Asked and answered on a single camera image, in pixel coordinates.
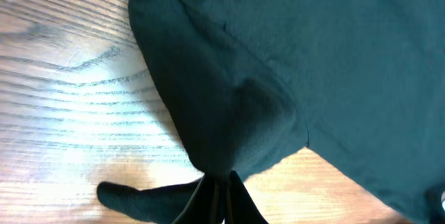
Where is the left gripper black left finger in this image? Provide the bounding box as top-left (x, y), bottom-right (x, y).
top-left (172, 175), bottom-right (223, 224)

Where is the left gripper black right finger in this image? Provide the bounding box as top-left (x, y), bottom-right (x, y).
top-left (225, 170), bottom-right (268, 224)

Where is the black t-shirt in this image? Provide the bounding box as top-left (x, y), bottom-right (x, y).
top-left (97, 0), bottom-right (444, 223)

